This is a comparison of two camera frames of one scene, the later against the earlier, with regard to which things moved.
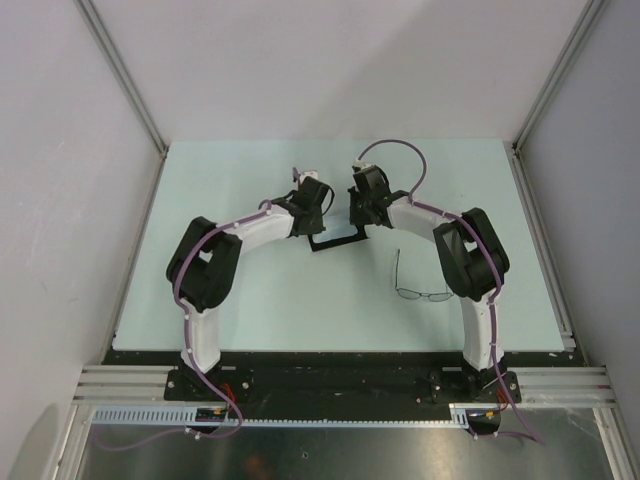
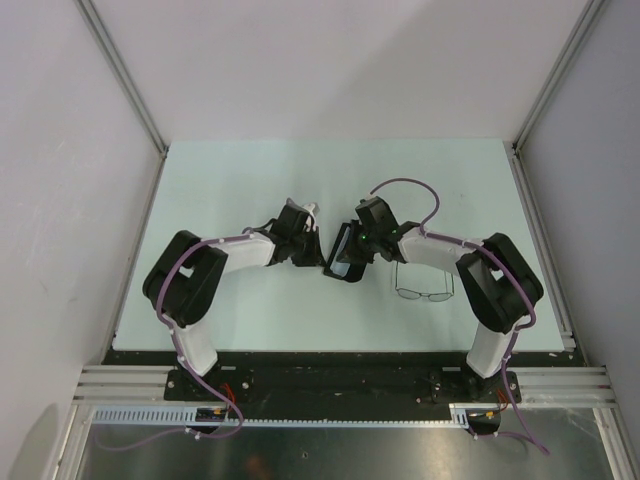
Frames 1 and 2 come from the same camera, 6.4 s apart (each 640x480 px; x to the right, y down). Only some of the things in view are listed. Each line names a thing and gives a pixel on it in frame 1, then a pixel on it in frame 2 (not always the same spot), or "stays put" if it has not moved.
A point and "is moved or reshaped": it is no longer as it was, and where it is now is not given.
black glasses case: [317, 246] is moved or reshaped
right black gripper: [355, 217] -> [358, 225]
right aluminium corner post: [591, 9] stays put
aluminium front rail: [573, 385] stays put
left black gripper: [316, 226] -> [316, 257]
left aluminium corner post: [96, 23] stays put
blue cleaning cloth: [337, 225] -> [338, 267]
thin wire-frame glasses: [413, 295] stays put
